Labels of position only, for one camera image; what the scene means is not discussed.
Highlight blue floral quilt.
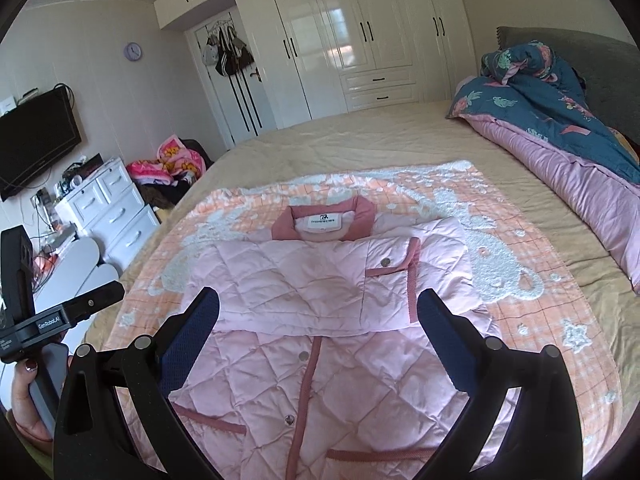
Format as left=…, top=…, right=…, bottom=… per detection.
left=445, top=40, right=640, bottom=295

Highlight cluttered desk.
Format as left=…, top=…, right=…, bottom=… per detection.
left=27, top=157, right=107, bottom=261

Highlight grey padded headboard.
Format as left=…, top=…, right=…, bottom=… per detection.
left=495, top=25, right=640, bottom=161

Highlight black wall television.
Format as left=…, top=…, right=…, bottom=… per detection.
left=0, top=89, right=84, bottom=204

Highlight bags hanging on door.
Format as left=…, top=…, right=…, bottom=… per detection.
left=202, top=25, right=257, bottom=79

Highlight white door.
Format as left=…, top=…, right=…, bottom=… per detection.
left=185, top=12, right=279, bottom=149

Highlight person's left hand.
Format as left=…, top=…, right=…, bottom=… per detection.
left=7, top=355, right=76, bottom=443

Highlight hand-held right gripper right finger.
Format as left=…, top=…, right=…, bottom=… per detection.
left=416, top=287, right=587, bottom=480

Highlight pink quilted jacket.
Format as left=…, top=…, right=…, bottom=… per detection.
left=137, top=197, right=521, bottom=480

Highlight white drawer cabinet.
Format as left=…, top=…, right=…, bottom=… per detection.
left=54, top=156, right=162, bottom=272

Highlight white rounded chair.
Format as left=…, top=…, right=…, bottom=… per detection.
left=32, top=236, right=122, bottom=312

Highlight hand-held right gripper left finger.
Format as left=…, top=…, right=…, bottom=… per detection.
left=52, top=287, right=236, bottom=480

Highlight white wardrobe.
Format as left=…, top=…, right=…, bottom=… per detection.
left=152, top=0, right=479, bottom=132

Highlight pink cartoon blanket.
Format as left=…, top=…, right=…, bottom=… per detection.
left=125, top=134, right=209, bottom=187

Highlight orange plaid bear blanket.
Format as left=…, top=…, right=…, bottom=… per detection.
left=102, top=160, right=624, bottom=480

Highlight bed with beige bedspread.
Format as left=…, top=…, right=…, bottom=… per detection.
left=80, top=97, right=640, bottom=480

